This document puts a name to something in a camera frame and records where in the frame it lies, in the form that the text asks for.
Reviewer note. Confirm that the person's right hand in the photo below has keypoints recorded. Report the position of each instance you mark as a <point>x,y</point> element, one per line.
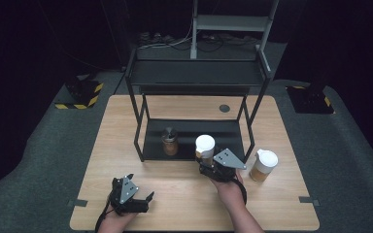
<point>230,192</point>

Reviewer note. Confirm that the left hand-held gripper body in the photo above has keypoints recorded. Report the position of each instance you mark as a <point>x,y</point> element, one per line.
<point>128,191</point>

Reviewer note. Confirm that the grey tape patch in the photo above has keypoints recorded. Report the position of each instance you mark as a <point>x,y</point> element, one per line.
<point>309,200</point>
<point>77,203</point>

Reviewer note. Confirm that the dark-lid glass spice jar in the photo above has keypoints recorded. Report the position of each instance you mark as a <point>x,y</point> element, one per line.
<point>170,145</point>

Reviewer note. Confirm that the white-lid glass spice jar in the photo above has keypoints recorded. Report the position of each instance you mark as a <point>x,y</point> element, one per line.
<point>265,161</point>
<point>205,144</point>

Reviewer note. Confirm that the person's left hand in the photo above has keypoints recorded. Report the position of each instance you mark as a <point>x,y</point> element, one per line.
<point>118,220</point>

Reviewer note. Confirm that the grey metal stand frame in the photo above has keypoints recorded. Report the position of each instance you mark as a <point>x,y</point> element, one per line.
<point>231,23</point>

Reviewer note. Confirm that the round grey table grommet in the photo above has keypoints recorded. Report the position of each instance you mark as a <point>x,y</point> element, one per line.
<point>224,108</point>

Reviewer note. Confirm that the black yellow striped stand base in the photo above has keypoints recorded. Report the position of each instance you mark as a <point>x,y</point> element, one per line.
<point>81,92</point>
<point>311,98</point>

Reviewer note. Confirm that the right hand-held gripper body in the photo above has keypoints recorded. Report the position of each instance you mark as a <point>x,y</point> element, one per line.
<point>228,160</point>

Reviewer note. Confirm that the black metal shelf rack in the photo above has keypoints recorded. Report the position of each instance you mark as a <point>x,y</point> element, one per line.
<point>194,73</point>

